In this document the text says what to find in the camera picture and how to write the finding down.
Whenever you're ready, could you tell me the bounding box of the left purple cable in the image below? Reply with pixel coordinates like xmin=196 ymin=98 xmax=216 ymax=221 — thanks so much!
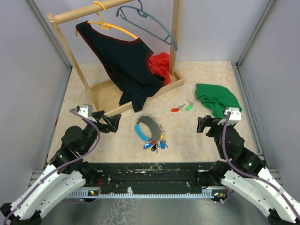
xmin=2 ymin=108 xmax=101 ymax=225

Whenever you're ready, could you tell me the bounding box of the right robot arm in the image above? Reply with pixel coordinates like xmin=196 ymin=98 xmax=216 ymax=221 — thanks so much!
xmin=197 ymin=112 xmax=300 ymax=225

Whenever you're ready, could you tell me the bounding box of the yellow hanger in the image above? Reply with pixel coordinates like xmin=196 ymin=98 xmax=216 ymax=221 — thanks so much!
xmin=87 ymin=1 xmax=138 ymax=40

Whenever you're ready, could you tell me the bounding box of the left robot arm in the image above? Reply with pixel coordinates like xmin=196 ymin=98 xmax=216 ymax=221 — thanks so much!
xmin=0 ymin=105 xmax=121 ymax=225

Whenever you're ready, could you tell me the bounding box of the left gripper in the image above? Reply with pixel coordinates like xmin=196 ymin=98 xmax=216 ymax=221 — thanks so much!
xmin=82 ymin=110 xmax=121 ymax=154

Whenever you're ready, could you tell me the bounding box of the wooden clothes rack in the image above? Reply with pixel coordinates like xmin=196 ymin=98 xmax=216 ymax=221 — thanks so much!
xmin=47 ymin=0 xmax=184 ymax=115

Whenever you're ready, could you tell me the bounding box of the key with green tag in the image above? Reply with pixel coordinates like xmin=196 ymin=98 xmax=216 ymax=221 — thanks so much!
xmin=185 ymin=100 xmax=194 ymax=111

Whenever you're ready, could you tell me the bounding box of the navy tank top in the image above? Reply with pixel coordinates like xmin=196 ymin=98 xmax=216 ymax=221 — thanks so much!
xmin=75 ymin=22 xmax=165 ymax=112

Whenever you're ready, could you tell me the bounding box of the red cloth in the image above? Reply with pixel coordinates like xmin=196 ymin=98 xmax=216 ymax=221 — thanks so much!
xmin=149 ymin=52 xmax=171 ymax=86

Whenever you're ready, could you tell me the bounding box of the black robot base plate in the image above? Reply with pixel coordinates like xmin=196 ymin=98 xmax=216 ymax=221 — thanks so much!
xmin=84 ymin=162 xmax=225 ymax=195

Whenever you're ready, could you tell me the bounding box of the green cloth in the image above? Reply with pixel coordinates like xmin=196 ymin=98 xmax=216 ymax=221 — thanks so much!
xmin=195 ymin=83 xmax=242 ymax=119

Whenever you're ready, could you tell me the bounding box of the blue tag on disc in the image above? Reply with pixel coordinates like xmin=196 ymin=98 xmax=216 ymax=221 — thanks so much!
xmin=143 ymin=142 xmax=152 ymax=149

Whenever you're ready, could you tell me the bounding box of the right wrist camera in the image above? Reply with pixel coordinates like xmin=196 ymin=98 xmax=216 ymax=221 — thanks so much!
xmin=223 ymin=107 xmax=241 ymax=125

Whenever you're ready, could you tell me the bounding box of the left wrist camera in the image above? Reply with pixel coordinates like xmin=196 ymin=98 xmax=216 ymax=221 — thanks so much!
xmin=75 ymin=104 xmax=93 ymax=119

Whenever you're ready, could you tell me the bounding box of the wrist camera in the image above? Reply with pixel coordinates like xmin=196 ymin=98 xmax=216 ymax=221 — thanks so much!
xmin=223 ymin=107 xmax=241 ymax=125
xmin=75 ymin=104 xmax=93 ymax=119

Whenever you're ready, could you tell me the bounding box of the black tag on disc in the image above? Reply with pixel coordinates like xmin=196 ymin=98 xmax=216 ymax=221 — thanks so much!
xmin=151 ymin=144 xmax=158 ymax=151

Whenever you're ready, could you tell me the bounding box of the key with blue tag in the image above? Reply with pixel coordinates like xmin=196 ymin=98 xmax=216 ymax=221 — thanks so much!
xmin=160 ymin=139 xmax=168 ymax=149

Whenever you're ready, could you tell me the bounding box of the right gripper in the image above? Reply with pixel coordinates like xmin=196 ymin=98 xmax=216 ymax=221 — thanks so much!
xmin=197 ymin=115 xmax=234 ymax=159

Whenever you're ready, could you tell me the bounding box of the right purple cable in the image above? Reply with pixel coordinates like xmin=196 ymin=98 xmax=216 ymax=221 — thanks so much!
xmin=210 ymin=112 xmax=300 ymax=220

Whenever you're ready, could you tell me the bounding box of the purple cable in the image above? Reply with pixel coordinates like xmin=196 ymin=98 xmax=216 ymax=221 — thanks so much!
xmin=2 ymin=108 xmax=101 ymax=225
xmin=210 ymin=112 xmax=300 ymax=220

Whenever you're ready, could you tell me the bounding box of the key with red tag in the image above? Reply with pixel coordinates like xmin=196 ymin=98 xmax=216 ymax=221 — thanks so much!
xmin=170 ymin=104 xmax=185 ymax=113

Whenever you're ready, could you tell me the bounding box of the blue-grey hanger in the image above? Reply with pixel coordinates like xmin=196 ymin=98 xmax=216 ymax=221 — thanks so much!
xmin=116 ymin=0 xmax=178 ymax=51

